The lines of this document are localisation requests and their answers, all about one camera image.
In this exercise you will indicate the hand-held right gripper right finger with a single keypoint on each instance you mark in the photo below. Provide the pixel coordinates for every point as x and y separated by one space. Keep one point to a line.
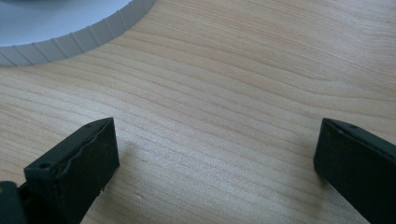
358 168

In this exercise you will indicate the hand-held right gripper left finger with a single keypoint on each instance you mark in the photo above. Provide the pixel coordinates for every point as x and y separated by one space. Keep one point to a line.
74 174

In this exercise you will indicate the white ribbed paper plate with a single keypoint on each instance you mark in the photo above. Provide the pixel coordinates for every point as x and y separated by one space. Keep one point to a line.
62 25

